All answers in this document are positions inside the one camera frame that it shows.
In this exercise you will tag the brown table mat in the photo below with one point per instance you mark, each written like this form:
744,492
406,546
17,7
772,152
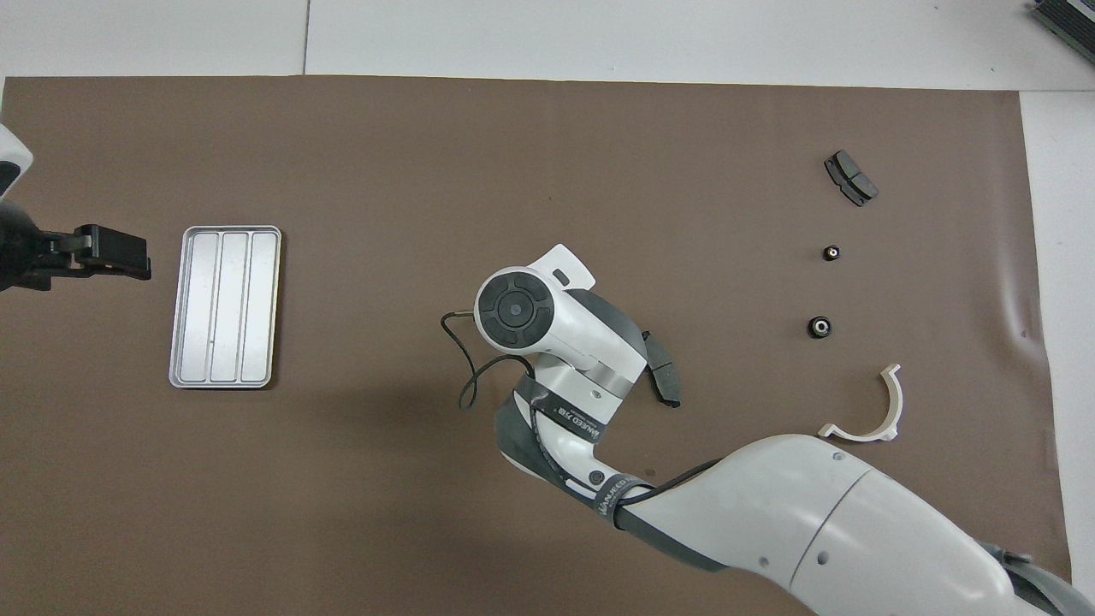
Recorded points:
428,171

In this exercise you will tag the short grey brake pad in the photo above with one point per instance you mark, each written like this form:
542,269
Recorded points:
851,175

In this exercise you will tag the silver metal tray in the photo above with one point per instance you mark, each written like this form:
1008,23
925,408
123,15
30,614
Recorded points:
222,308

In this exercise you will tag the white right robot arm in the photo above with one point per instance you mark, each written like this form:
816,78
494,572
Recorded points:
770,513

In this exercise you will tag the grey ribbed device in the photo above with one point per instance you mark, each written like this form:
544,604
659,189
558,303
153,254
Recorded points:
1069,17

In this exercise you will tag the white curved plastic bracket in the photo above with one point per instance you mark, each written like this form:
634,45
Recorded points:
860,435

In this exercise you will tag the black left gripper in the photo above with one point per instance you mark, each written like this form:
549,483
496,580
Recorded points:
26,252

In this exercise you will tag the long grey brake pad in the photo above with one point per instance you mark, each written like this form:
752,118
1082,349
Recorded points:
667,376

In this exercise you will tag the large black bearing gear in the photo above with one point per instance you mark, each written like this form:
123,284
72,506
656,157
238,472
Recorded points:
819,327

